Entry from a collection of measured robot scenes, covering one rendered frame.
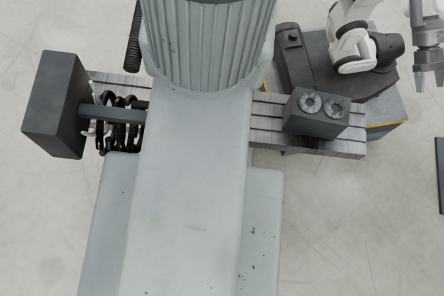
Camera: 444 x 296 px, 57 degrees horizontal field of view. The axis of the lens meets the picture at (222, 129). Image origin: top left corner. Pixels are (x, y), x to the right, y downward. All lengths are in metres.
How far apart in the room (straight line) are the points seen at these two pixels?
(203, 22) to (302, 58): 1.82
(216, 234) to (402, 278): 2.14
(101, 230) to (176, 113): 0.34
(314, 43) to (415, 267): 1.50
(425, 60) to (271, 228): 0.70
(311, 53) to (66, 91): 1.67
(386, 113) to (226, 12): 2.13
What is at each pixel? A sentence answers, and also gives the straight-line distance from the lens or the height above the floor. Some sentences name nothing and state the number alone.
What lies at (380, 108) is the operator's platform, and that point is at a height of 0.40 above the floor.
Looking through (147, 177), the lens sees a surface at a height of 1.76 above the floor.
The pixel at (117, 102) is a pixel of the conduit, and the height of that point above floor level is 1.53.
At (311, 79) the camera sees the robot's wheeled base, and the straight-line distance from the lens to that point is 2.28.
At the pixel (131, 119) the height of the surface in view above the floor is 1.63.
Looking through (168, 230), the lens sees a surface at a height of 1.76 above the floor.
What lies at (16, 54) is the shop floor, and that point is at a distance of 3.16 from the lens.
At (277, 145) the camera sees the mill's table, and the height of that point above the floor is 0.95.
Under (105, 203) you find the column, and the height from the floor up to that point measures 1.56.
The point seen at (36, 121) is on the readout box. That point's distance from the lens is 0.94.
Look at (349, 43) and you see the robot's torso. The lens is 1.96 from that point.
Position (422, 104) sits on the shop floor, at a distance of 3.20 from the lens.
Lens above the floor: 2.56
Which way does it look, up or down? 71 degrees down
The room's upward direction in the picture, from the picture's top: 11 degrees clockwise
